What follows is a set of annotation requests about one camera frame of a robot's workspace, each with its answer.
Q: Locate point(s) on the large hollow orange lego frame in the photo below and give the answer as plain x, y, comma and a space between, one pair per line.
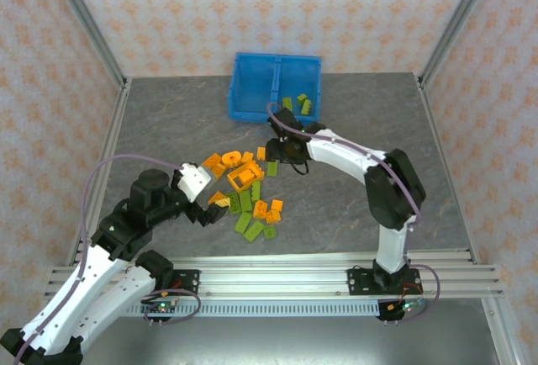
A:
246, 176

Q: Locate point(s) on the round orange lego piece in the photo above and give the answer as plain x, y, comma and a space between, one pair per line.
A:
231, 158

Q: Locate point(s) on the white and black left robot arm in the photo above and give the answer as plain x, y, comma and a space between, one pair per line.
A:
122, 297

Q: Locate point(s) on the aluminium side rail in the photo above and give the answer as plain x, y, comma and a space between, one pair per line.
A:
107, 150
436, 129

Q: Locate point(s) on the blue two-compartment plastic bin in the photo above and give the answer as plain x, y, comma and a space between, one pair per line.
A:
252, 87

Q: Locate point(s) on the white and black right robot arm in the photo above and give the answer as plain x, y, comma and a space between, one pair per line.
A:
349, 154

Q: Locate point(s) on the aluminium frame leg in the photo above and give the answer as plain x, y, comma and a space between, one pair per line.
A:
500, 335

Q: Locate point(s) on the wide aluminium mounting rail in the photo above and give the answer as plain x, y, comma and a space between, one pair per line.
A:
273, 272

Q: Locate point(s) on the small orange lego brick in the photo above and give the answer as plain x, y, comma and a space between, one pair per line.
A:
261, 153

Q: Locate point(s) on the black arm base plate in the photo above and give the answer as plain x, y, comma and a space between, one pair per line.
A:
189, 283
357, 281

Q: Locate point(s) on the small controller circuit board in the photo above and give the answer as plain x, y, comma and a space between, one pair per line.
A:
161, 307
405, 307

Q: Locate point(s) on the small square green lego brick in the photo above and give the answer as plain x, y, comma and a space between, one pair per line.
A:
270, 232

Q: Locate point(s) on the aluminium frame post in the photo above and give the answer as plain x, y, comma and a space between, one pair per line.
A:
84, 16
459, 16

